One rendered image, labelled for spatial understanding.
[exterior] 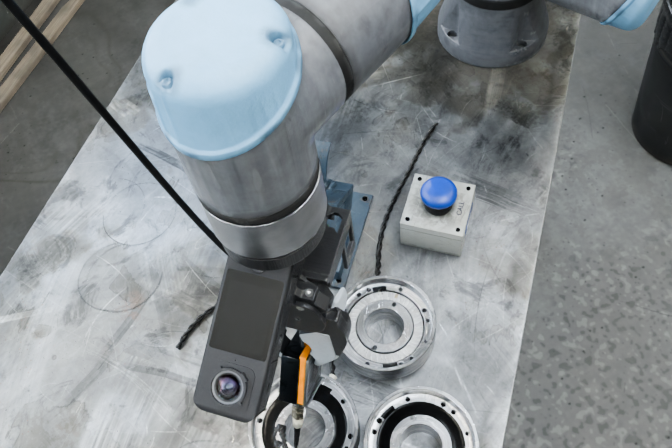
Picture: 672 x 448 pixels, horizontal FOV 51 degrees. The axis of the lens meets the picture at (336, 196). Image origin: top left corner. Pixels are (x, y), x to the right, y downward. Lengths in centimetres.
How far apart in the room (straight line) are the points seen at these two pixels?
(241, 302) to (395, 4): 21
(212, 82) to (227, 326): 20
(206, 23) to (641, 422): 142
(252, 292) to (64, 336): 42
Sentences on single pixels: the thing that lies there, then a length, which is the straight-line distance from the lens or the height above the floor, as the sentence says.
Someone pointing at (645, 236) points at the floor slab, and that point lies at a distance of 184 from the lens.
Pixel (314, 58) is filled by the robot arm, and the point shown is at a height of 125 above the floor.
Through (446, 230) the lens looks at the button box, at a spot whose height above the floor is 84.
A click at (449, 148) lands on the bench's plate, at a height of 80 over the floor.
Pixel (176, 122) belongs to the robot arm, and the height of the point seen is 126.
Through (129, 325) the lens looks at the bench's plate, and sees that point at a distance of 83.
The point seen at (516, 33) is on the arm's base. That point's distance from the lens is 97.
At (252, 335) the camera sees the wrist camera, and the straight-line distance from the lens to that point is 47.
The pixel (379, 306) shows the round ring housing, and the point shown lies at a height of 83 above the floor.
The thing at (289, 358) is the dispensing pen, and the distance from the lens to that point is 60.
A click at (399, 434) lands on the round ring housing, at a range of 70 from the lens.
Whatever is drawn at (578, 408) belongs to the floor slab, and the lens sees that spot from 162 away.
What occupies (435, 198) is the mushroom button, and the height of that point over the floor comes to 87.
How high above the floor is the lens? 150
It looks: 55 degrees down
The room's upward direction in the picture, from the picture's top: 9 degrees counter-clockwise
